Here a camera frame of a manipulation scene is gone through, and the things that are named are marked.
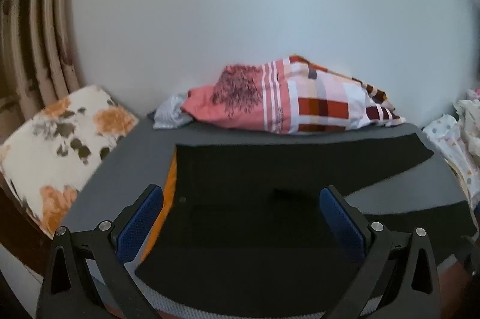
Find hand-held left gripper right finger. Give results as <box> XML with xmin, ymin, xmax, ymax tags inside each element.
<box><xmin>319</xmin><ymin>186</ymin><xmax>441</xmax><ymax>319</ymax></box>

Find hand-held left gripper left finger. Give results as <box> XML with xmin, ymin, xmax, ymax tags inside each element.
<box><xmin>35</xmin><ymin>184</ymin><xmax>164</xmax><ymax>319</ymax></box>

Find black and orange pants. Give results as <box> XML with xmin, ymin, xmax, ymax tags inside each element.
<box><xmin>133</xmin><ymin>133</ymin><xmax>475</xmax><ymax>305</ymax></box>

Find grey textured mat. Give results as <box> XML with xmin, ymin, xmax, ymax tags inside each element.
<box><xmin>60</xmin><ymin>112</ymin><xmax>477</xmax><ymax>319</ymax></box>

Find floral white orange cushion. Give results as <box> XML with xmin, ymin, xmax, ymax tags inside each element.
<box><xmin>0</xmin><ymin>84</ymin><xmax>139</xmax><ymax>239</ymax></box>

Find grey white crumpled cloth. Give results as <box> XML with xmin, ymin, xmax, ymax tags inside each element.
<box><xmin>153</xmin><ymin>93</ymin><xmax>194</xmax><ymax>129</ymax></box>

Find orange brown mattress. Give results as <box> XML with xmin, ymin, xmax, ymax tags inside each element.
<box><xmin>431</xmin><ymin>253</ymin><xmax>474</xmax><ymax>319</ymax></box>

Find checked pink pillow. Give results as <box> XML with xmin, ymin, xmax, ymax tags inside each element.
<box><xmin>182</xmin><ymin>55</ymin><xmax>406</xmax><ymax>135</ymax></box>

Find white dotted cloth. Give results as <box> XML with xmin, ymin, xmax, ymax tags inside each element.
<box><xmin>423</xmin><ymin>114</ymin><xmax>480</xmax><ymax>207</ymax></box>

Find ribbed brown wooden headboard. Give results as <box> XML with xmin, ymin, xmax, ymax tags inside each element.
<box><xmin>0</xmin><ymin>0</ymin><xmax>85</xmax><ymax>124</ymax></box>

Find dark brown wooden frame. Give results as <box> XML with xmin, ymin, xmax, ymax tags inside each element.
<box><xmin>0</xmin><ymin>174</ymin><xmax>51</xmax><ymax>275</ymax></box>

